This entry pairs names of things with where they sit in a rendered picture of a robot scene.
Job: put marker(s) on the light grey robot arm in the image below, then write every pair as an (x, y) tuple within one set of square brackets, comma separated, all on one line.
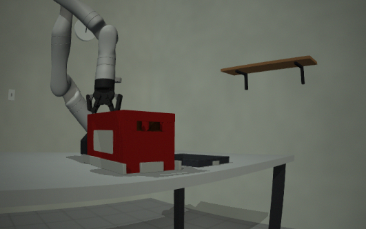
[(60, 84)]

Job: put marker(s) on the red crate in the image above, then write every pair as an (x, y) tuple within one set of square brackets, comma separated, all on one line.
[(113, 136)]

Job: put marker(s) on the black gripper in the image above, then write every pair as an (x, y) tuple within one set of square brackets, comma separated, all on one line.
[(103, 94)]

